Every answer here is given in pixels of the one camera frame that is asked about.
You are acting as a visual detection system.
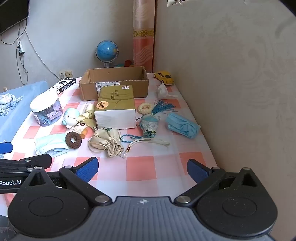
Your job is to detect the black and white carton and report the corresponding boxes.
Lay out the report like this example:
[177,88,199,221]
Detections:
[45,77,77,95]

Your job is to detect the brown cardboard box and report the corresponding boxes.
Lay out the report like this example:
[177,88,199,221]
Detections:
[78,66,149,101]

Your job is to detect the yellow toy car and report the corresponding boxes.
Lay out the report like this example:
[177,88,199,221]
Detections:
[153,71,174,86]

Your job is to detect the black cable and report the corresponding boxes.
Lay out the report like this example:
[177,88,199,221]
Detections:
[16,45,28,85]

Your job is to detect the grey wall cable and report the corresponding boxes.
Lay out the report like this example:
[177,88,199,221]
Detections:
[23,29,61,79]

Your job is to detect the light blue face mask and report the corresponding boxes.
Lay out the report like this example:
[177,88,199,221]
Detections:
[35,133,69,159]

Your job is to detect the white plastic bag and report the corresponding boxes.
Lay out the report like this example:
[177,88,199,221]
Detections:
[155,83,178,100]

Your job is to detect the black wall television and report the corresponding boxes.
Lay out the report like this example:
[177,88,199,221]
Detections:
[0,0,30,35]

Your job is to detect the blue tasselled sachet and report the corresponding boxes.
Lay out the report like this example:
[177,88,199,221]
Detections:
[119,100,176,159]

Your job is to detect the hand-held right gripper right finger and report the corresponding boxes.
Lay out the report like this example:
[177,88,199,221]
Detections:
[173,159,264,206]

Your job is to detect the colourful plastic toy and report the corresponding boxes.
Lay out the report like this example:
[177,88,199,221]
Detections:
[115,60,134,68]

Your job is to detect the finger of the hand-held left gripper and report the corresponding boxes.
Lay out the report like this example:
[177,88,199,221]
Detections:
[0,153,53,174]
[0,142,13,154]

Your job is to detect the cream fluffy scrunchie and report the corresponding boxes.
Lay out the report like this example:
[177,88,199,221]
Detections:
[138,103,153,114]

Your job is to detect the brown scrunchie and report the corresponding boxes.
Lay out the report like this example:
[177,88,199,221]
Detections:
[65,131,82,149]

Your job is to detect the light blue bed sheet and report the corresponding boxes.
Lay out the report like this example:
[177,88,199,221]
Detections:
[0,81,48,144]

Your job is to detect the pink checkered tablecloth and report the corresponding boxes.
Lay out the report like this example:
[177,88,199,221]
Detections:
[0,72,219,209]

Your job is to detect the olive tissue pack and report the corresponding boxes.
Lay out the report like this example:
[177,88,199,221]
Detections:
[94,85,137,130]

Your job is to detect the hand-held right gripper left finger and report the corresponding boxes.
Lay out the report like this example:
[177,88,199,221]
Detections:
[23,157,112,206]

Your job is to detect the clear jar with white lid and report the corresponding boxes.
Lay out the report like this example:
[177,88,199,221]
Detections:
[30,93,63,127]

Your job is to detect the beige cloth doll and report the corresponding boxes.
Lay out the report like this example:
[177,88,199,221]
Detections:
[73,103,99,137]

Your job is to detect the leaf patterned cloth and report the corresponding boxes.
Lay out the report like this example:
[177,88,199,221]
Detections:
[0,214,15,241]

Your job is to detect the beige drawstring pouch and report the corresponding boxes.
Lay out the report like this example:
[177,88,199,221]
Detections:
[88,127,125,158]

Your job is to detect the pink patterned curtain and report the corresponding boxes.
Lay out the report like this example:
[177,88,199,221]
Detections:
[132,0,156,72]

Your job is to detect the white fringed scarf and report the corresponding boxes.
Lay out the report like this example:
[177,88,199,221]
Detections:
[0,93,25,116]

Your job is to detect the blue desk globe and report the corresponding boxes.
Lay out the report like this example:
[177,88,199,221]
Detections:
[95,40,119,69]

